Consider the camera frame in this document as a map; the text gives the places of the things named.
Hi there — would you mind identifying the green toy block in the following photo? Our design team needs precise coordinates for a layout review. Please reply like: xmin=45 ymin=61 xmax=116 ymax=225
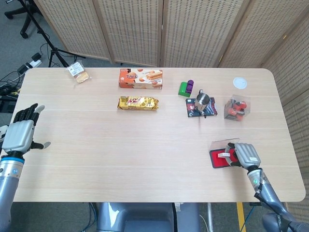
xmin=178 ymin=81 xmax=191 ymax=98

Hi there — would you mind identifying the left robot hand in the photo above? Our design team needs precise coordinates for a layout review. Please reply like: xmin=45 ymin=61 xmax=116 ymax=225
xmin=1 ymin=103 xmax=51 ymax=155

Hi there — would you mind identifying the bread in clear wrapper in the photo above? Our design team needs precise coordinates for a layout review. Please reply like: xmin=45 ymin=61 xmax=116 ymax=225
xmin=66 ymin=60 xmax=93 ymax=84

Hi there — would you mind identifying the white round lid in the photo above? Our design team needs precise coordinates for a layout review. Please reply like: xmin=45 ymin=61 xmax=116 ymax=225
xmin=233 ymin=77 xmax=248 ymax=89

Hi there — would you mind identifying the white black floor device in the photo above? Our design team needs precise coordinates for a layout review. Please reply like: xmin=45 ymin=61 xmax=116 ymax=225
xmin=0 ymin=125 xmax=9 ymax=143

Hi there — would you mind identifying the black tripod stand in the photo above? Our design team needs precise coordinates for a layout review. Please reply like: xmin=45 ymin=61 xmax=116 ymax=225
xmin=18 ymin=0 xmax=85 ymax=68

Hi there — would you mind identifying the purple toy block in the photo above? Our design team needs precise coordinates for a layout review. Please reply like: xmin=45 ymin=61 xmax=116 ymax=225
xmin=185 ymin=79 xmax=195 ymax=94

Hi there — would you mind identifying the white power strip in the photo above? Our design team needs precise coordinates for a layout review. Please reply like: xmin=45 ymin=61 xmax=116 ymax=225
xmin=25 ymin=59 xmax=42 ymax=69

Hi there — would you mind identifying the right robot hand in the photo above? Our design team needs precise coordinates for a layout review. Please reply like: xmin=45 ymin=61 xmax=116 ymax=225
xmin=223 ymin=142 xmax=262 ymax=170

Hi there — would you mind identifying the dark patterned cloth coaster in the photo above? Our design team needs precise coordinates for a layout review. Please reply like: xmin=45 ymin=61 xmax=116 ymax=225
xmin=185 ymin=97 xmax=219 ymax=118

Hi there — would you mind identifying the metal table leg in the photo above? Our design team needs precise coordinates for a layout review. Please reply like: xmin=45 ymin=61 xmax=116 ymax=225
xmin=206 ymin=202 xmax=215 ymax=232

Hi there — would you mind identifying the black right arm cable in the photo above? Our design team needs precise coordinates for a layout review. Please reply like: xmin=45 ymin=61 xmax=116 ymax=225
xmin=253 ymin=168 xmax=290 ymax=223

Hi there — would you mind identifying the black office chair base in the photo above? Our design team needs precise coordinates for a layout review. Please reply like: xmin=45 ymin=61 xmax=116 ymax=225
xmin=4 ymin=0 xmax=37 ymax=39

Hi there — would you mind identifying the gold foil snack packet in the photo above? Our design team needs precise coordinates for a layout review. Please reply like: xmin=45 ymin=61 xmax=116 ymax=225
xmin=117 ymin=96 xmax=160 ymax=112

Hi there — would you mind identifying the orange egg roll box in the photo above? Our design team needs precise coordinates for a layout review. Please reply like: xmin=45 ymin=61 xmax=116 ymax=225
xmin=118 ymin=68 xmax=163 ymax=90

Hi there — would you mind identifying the blue cable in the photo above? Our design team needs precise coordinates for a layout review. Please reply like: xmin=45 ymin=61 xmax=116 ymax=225
xmin=88 ymin=202 xmax=99 ymax=232

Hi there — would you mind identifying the red ink pad clear lid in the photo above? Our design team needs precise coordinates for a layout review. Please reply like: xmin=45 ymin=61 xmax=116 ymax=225
xmin=209 ymin=138 xmax=240 ymax=169

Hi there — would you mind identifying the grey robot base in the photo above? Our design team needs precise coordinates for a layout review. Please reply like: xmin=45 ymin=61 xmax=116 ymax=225
xmin=96 ymin=202 xmax=201 ymax=232

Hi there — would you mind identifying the floor cable bundle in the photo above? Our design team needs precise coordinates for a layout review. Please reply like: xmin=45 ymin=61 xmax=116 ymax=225
xmin=0 ymin=70 xmax=25 ymax=114

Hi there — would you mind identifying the wicker folding screen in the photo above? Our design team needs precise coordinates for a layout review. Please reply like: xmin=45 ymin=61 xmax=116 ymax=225
xmin=33 ymin=0 xmax=309 ymax=232

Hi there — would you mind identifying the clear box with red items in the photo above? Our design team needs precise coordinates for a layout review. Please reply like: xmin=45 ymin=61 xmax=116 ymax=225
xmin=223 ymin=94 xmax=252 ymax=122

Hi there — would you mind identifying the stainless steel mug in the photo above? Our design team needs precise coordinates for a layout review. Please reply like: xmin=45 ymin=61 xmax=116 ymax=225
xmin=195 ymin=89 xmax=210 ymax=118

